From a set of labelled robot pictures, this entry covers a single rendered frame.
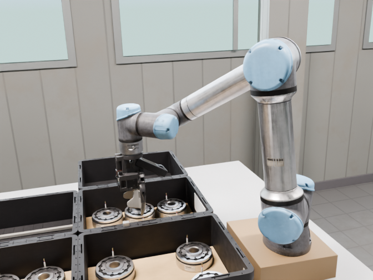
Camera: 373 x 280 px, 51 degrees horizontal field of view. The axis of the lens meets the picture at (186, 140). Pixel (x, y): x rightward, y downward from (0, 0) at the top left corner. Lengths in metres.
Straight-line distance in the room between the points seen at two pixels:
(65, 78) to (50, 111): 0.24
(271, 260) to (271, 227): 0.18
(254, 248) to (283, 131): 0.43
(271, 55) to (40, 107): 2.04
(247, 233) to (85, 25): 1.82
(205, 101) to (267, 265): 0.52
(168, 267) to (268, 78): 0.58
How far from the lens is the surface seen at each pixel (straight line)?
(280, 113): 1.01
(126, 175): 1.26
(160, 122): 1.15
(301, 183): 1.19
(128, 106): 1.21
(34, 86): 2.75
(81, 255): 1.06
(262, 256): 1.26
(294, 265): 1.27
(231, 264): 1.10
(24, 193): 2.06
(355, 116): 3.63
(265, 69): 0.96
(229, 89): 1.17
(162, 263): 1.17
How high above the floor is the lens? 1.50
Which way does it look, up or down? 18 degrees down
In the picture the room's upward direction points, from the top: 2 degrees counter-clockwise
